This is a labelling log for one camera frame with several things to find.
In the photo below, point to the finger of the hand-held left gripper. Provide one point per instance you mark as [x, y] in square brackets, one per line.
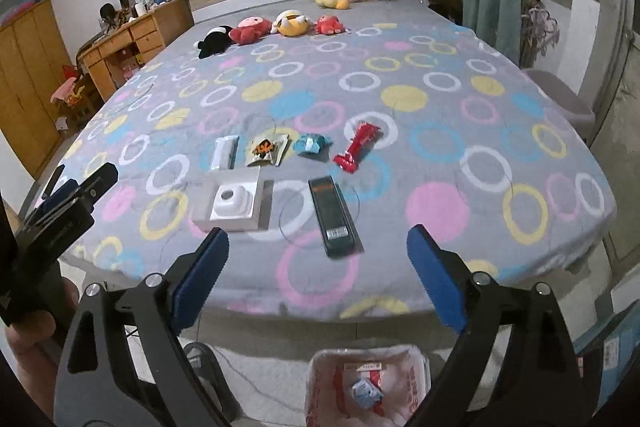
[54, 182]
[92, 187]

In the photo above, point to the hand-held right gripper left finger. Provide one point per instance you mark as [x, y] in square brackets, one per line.
[200, 279]

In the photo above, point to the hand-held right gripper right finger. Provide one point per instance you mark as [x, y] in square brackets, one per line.
[436, 279]

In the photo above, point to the white box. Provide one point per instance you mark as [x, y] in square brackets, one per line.
[210, 207]

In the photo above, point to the dark green long box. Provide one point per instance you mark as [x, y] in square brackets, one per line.
[332, 217]

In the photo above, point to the silver white wrapper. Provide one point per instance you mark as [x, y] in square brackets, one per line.
[224, 153]

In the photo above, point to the white orange-print wrapper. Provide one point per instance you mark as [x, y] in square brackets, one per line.
[267, 150]

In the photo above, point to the bin with white plastic bag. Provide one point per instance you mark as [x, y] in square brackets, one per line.
[325, 382]

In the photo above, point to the red snack wrapper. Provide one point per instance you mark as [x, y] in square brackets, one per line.
[357, 147]

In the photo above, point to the person's left hand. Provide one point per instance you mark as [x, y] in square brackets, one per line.
[30, 337]

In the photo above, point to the black floor device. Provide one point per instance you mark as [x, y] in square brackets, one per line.
[197, 357]

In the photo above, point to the pink toy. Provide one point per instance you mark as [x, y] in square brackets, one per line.
[67, 87]

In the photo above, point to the wooden wardrobe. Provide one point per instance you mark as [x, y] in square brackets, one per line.
[27, 77]

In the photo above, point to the small blue white wrapper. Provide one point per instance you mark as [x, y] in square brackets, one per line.
[366, 392]

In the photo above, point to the wooden desk with drawers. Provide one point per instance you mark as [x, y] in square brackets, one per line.
[145, 37]

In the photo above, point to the dark desk ornament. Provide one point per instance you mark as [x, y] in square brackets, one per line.
[112, 14]

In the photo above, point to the pink cloth bundle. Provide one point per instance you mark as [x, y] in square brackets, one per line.
[27, 2]

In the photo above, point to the black and white plush toy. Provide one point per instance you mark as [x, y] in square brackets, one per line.
[212, 41]

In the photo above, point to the blue cardboard box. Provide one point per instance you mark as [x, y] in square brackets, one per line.
[610, 357]

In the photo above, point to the bed with circle-patterned cover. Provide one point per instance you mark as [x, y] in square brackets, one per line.
[400, 72]

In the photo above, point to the red crab plush toy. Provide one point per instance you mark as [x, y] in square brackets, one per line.
[247, 31]

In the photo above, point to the grey chair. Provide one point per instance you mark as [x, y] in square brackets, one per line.
[562, 99]

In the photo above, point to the yellow bee plush toy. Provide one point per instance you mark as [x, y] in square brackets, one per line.
[291, 23]

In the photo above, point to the floral cloth bag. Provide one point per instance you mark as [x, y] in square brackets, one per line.
[540, 32]

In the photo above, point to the small red plush toy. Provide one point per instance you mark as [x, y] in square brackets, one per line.
[328, 25]

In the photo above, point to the small yellow plush toy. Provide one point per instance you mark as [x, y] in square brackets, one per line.
[330, 0]

